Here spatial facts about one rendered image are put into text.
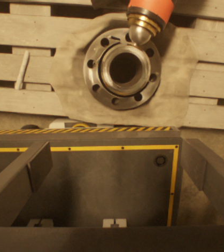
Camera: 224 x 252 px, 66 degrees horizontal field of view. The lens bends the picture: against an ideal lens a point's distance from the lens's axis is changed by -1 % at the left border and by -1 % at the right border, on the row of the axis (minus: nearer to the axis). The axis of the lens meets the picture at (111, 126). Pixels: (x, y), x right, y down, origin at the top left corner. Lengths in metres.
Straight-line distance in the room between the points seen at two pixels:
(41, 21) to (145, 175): 0.62
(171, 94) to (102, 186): 0.40
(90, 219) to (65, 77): 0.50
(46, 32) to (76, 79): 0.19
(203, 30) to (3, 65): 0.72
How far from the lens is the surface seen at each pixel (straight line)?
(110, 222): 0.67
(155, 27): 0.46
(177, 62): 0.68
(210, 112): 0.77
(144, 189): 0.61
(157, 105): 0.66
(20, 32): 0.75
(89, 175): 0.58
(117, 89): 0.41
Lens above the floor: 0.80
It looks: 73 degrees down
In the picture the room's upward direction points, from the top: 177 degrees counter-clockwise
